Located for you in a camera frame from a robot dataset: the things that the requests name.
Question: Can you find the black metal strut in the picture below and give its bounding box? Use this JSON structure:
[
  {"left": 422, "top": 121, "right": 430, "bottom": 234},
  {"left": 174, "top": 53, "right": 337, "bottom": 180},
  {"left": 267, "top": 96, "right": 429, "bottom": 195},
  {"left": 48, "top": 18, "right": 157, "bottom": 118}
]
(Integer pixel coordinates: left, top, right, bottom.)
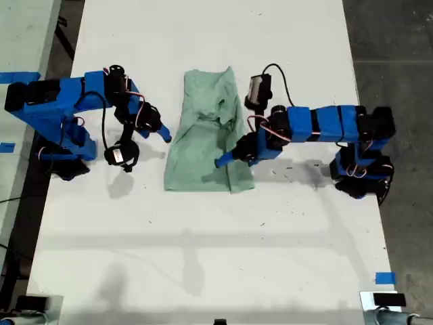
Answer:
[{"left": 53, "top": 6, "right": 76, "bottom": 62}]

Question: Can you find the small black box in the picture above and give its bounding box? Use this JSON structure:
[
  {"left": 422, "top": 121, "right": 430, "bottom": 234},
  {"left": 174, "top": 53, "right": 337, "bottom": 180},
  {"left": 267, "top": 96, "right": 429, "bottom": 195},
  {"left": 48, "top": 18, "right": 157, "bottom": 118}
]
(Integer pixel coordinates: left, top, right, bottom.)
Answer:
[
  {"left": 373, "top": 292, "right": 406, "bottom": 307},
  {"left": 15, "top": 296, "right": 48, "bottom": 312}
]

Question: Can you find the grey metal tube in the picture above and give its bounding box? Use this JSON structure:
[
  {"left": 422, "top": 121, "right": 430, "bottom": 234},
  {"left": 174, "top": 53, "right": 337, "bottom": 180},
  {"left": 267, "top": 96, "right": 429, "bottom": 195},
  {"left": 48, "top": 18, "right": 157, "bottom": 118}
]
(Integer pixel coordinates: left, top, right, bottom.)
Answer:
[
  {"left": 363, "top": 307, "right": 433, "bottom": 325},
  {"left": 0, "top": 311, "right": 48, "bottom": 325}
]

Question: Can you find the pale green T-shirt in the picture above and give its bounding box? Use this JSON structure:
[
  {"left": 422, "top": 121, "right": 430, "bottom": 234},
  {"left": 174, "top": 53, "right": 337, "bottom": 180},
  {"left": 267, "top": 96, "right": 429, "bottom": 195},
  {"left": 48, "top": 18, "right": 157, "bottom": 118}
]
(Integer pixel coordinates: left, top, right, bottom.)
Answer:
[{"left": 163, "top": 66, "right": 256, "bottom": 194}]

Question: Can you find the short black camera stalk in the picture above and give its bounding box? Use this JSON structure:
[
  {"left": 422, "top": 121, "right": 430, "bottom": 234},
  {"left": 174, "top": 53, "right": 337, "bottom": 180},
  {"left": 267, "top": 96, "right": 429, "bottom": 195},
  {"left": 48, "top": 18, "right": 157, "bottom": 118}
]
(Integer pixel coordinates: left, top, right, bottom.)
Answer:
[
  {"left": 254, "top": 107, "right": 270, "bottom": 127},
  {"left": 118, "top": 108, "right": 138, "bottom": 146}
]

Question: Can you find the pale grey side table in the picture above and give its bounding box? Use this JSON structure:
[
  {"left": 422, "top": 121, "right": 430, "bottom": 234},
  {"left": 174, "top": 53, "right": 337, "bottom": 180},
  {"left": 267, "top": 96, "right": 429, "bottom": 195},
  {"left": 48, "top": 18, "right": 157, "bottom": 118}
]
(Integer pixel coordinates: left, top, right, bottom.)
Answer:
[{"left": 0, "top": 0, "right": 64, "bottom": 268}]

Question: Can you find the black camera box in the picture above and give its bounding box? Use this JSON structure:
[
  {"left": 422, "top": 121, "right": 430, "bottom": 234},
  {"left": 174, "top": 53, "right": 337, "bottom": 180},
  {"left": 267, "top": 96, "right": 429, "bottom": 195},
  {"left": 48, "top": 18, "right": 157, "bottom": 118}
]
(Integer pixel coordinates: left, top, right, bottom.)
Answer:
[
  {"left": 104, "top": 140, "right": 140, "bottom": 173},
  {"left": 244, "top": 74, "right": 273, "bottom": 111}
]

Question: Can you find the long blue tape strip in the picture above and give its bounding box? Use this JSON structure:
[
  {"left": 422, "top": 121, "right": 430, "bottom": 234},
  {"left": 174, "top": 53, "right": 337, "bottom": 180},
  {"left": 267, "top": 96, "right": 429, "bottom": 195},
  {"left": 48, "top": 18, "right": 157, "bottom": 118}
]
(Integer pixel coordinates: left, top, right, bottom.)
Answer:
[{"left": 0, "top": 71, "right": 41, "bottom": 83}]

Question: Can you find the thin black camera cable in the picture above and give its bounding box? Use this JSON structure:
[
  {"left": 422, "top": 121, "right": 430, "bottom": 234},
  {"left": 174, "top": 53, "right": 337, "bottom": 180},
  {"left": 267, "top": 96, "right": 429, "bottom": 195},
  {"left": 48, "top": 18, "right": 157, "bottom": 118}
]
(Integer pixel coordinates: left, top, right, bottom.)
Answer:
[
  {"left": 262, "top": 63, "right": 295, "bottom": 108},
  {"left": 74, "top": 91, "right": 114, "bottom": 153}
]

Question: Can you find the white metal plate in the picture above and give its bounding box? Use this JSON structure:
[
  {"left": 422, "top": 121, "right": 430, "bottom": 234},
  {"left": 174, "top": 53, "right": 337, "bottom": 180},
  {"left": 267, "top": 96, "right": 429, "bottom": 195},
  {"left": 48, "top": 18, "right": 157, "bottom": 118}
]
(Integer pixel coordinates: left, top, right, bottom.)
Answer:
[{"left": 359, "top": 290, "right": 404, "bottom": 313}]

